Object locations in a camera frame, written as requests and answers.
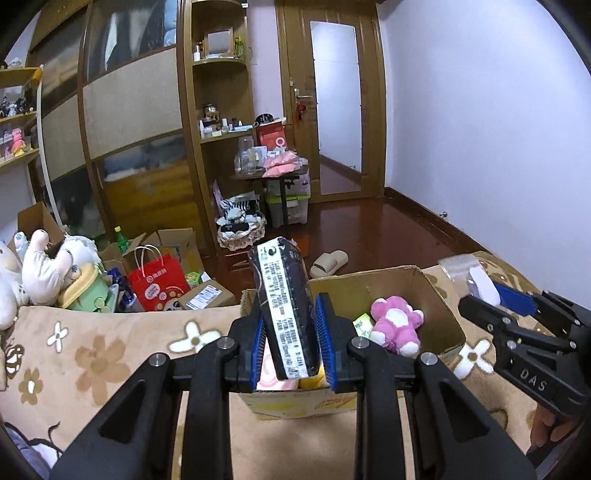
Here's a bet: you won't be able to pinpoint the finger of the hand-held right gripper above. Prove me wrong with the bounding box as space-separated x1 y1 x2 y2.
496 281 591 341
458 294 572 352

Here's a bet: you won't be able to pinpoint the pale pink soft toy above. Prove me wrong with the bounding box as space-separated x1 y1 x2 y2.
256 357 301 393

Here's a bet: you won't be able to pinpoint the brown cardboard box open flap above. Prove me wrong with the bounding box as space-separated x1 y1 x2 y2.
17 202 66 246

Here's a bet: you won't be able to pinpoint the black packet white label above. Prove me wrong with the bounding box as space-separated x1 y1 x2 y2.
248 236 324 382

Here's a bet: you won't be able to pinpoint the clear plastic bag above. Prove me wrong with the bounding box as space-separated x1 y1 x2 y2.
438 253 502 306

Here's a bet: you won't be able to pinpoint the wooden wardrobe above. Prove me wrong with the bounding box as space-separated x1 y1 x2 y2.
28 0 218 259

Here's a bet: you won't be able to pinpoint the wooden photo frame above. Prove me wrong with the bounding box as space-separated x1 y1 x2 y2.
203 28 234 56

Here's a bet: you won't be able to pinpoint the white-framed toy shelf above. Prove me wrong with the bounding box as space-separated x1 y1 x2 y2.
0 67 62 219

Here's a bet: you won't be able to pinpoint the metal door handle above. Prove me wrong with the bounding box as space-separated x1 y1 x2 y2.
292 85 315 121

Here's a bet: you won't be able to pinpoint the row of cosmetic bottles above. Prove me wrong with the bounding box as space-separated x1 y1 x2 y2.
198 117 254 138

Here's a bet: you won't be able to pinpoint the wooden corner shelf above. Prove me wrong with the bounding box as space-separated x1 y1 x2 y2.
178 0 257 251

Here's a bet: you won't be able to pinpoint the labelled cardboard parcel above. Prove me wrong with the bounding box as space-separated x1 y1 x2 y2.
178 279 236 311

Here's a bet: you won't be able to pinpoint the person's right hand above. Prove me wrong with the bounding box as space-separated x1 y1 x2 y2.
529 404 560 448

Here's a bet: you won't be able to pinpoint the pink white plush bear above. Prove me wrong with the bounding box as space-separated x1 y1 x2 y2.
370 296 424 356

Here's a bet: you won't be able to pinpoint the large open cardboard box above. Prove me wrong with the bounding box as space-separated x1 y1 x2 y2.
102 228 207 278

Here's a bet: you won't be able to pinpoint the row of dark figurines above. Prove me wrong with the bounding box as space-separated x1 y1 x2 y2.
0 95 36 116

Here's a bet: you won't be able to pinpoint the pink printed bag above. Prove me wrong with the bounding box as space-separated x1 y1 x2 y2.
277 168 311 199

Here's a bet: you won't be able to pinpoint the black white striped cloth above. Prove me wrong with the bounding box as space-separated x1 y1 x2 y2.
221 195 262 223

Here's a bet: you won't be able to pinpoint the red gift bag white ring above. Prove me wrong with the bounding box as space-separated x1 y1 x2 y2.
255 122 290 151

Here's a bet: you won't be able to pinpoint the clear plastic container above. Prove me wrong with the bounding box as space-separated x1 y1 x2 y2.
235 137 257 174

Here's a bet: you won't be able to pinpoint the white plush pink paws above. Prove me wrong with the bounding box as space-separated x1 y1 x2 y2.
21 229 75 306

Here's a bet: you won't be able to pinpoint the small dark wooden table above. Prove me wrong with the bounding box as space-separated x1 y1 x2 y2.
229 167 309 228

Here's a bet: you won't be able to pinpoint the blue grey cloth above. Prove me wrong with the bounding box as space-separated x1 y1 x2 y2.
0 422 64 480

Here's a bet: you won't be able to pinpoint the blue snack packet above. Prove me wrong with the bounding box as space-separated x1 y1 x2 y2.
108 270 140 311

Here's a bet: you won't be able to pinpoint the lace-trimmed wicker basket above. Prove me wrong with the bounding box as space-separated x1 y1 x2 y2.
217 215 267 252

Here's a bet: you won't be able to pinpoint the floral beige blanket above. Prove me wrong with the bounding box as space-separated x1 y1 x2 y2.
0 251 557 480

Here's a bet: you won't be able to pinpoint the clear storage bin green lid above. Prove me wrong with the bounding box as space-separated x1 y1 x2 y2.
265 194 309 228

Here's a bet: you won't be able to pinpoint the beige slipper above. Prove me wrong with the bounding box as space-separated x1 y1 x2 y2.
310 250 348 279

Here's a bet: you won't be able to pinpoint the red paper bag rope handles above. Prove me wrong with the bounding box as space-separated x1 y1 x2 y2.
127 246 191 313

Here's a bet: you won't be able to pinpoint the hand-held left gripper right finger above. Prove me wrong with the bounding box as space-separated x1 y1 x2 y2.
313 294 539 480

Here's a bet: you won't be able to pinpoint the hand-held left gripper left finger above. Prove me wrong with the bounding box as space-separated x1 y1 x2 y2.
48 292 267 480

